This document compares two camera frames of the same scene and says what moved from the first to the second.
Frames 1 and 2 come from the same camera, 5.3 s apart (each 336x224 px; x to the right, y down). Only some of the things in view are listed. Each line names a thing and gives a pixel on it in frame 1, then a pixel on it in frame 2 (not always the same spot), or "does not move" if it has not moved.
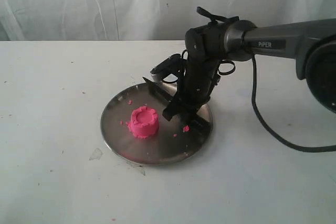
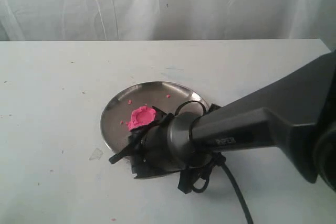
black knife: [195, 123] -> [128, 150]
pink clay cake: [144, 122] does not move
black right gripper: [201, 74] -> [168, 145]
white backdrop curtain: [153, 6] does not move
